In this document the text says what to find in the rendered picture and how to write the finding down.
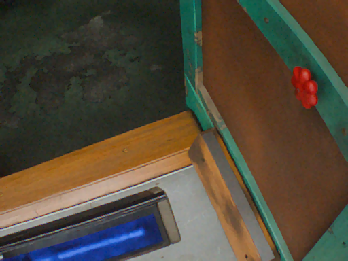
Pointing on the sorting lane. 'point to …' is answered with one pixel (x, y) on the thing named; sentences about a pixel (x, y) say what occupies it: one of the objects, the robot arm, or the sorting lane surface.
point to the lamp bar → (100, 232)
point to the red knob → (304, 87)
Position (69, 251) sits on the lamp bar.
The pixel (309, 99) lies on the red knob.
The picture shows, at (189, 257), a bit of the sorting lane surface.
